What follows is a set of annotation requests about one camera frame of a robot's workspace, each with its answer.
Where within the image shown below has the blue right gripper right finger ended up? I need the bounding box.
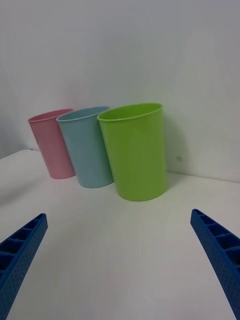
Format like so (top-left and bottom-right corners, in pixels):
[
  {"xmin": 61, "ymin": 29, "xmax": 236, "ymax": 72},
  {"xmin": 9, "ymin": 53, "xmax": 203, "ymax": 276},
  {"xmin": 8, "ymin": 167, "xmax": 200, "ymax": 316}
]
[{"xmin": 190, "ymin": 208, "xmax": 240, "ymax": 320}]

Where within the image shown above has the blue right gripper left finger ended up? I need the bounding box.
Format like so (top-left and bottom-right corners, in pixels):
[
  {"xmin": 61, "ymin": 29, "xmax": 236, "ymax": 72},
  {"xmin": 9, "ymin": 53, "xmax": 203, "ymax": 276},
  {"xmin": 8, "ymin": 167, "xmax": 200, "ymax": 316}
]
[{"xmin": 0, "ymin": 212, "xmax": 49, "ymax": 320}]

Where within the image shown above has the pink plastic bin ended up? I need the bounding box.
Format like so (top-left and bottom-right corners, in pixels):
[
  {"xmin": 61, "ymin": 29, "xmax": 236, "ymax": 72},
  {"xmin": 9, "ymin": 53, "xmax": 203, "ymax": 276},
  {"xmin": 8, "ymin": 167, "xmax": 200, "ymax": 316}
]
[{"xmin": 27, "ymin": 108, "xmax": 77, "ymax": 180}]

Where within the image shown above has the pale blue plastic bin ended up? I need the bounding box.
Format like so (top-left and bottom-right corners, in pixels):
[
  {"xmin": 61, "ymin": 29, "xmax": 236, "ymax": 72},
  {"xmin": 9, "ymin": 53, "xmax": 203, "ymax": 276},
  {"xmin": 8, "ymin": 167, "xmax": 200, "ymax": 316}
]
[{"xmin": 56, "ymin": 106, "xmax": 115, "ymax": 189}]

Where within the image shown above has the green plastic bin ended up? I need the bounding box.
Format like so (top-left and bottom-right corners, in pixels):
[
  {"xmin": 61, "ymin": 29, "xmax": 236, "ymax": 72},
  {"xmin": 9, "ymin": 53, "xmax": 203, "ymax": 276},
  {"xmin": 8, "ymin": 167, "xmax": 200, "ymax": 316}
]
[{"xmin": 96, "ymin": 102, "xmax": 168, "ymax": 202}]

